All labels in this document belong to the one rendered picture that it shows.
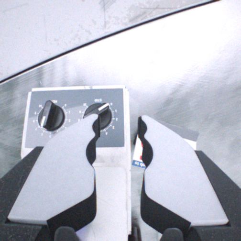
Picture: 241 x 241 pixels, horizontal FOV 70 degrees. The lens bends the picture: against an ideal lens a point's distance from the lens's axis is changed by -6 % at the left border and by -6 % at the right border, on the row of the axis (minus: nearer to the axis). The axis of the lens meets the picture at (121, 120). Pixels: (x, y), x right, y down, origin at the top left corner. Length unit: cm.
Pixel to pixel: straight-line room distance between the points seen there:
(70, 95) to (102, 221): 15
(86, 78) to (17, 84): 10
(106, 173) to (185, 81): 16
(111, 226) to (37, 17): 29
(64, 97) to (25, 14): 13
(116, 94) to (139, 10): 12
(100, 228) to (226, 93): 25
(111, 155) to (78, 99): 8
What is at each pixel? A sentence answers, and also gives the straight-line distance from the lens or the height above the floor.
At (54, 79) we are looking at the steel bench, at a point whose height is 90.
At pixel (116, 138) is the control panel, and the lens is 21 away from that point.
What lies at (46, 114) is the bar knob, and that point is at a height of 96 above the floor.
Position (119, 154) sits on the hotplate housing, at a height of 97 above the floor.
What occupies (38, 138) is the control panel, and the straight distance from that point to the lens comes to 23.
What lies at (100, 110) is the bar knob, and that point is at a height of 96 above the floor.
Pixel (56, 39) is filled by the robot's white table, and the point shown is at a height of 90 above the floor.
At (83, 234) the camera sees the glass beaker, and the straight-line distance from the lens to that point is 20.
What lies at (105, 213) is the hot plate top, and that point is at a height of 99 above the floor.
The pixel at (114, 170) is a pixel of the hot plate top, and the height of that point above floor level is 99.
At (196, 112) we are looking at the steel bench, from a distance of 28.
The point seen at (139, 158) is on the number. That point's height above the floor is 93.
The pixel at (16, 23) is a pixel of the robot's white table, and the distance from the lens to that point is 30.
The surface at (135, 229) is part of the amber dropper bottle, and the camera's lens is 36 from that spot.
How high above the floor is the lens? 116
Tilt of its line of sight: 76 degrees down
